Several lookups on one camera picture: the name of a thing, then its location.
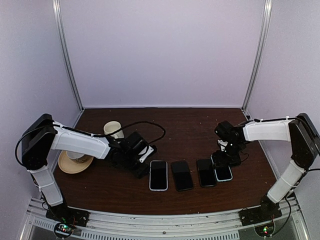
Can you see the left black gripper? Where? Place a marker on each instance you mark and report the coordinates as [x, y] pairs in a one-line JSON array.
[[140, 172]]

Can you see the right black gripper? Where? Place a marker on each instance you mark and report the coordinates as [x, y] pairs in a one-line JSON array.
[[219, 160]]

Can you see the black phone case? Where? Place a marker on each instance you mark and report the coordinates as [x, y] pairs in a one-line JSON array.
[[180, 190]]

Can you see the white ceramic bowl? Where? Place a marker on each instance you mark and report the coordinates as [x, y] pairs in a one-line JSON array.
[[74, 155]]

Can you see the beige saucer plate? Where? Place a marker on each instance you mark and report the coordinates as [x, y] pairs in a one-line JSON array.
[[69, 166]]

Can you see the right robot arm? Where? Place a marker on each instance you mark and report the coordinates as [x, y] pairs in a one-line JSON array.
[[291, 144]]

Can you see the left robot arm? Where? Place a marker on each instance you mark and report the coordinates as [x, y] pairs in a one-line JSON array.
[[45, 134]]

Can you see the cream ribbed mug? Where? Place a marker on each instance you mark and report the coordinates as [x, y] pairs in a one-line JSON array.
[[113, 128]]

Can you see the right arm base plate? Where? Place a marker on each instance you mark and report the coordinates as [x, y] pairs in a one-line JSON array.
[[255, 215]]

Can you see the front aluminium rail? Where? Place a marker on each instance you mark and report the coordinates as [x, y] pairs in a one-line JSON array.
[[224, 225]]

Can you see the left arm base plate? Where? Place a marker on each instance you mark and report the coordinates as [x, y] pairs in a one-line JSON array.
[[71, 216]]

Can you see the right aluminium post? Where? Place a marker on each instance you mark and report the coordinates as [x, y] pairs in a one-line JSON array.
[[264, 30]]

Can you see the aluminium post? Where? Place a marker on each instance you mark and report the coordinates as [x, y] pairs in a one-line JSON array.
[[65, 53], [264, 30]]

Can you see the left aluminium post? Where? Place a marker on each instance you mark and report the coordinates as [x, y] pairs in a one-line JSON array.
[[65, 53]]

